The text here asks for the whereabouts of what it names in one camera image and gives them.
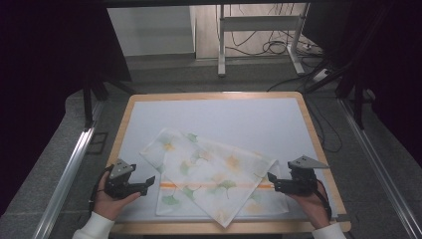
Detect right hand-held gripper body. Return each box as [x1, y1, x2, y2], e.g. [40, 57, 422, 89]
[277, 154, 330, 196]

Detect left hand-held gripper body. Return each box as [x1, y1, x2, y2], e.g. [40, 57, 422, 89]
[105, 158, 149, 200]

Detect white leaf print cloth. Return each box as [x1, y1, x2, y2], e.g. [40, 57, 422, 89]
[139, 126, 291, 229]

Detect person's left hand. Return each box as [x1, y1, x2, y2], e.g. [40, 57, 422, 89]
[93, 170, 142, 222]

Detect person's right hand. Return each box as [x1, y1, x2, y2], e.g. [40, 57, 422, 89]
[286, 180, 332, 231]

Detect light wooden table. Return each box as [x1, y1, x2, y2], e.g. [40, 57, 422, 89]
[105, 91, 352, 236]

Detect white table mat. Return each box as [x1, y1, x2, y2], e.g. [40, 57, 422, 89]
[116, 97, 339, 223]

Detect black metal stand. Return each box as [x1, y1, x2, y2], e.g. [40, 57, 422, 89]
[82, 74, 137, 131]
[304, 58, 377, 131]

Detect white power strip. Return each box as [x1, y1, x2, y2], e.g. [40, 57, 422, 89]
[311, 68, 330, 83]

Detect dark curtain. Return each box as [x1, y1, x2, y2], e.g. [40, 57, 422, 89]
[0, 0, 132, 217]
[303, 0, 422, 167]

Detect white board panel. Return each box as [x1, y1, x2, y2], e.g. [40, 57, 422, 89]
[105, 5, 197, 58]

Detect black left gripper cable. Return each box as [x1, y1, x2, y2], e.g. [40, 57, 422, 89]
[88, 164, 114, 213]

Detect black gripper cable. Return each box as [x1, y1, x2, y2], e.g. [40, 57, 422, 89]
[88, 164, 114, 213]
[316, 178, 333, 221]

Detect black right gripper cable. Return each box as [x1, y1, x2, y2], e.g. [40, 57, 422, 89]
[316, 178, 333, 221]

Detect long black floor cable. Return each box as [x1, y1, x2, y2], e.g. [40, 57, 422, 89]
[266, 74, 343, 154]

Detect aluminium floor rail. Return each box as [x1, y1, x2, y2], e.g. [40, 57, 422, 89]
[32, 101, 105, 239]
[337, 98, 422, 239]

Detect black floor cable bundle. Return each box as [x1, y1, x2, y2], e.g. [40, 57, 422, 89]
[228, 29, 302, 58]

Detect white metal desk frame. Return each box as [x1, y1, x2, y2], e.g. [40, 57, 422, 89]
[216, 3, 312, 79]

